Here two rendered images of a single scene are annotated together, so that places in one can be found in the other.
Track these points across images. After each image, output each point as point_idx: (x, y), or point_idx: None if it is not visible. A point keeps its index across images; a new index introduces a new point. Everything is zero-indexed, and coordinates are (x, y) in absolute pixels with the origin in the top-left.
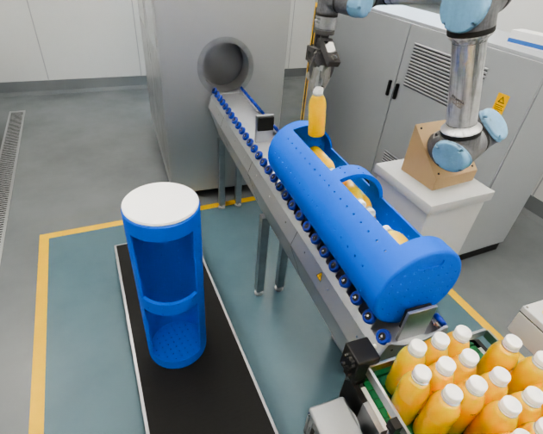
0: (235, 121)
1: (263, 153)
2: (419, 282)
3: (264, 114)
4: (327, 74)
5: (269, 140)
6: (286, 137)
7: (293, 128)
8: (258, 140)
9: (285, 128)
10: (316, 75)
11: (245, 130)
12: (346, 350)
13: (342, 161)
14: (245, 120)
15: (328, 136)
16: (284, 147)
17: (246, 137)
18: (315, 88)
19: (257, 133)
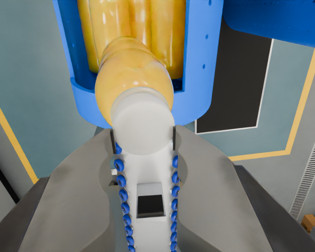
0: (174, 223)
1: (161, 156)
2: None
3: (151, 221)
4: (77, 195)
5: (141, 184)
6: (203, 76)
7: (181, 96)
8: (158, 184)
9: (192, 110)
10: (189, 183)
11: (172, 203)
12: None
13: (60, 9)
14: (154, 230)
15: (76, 86)
16: (214, 45)
17: (176, 188)
18: (163, 134)
19: (161, 193)
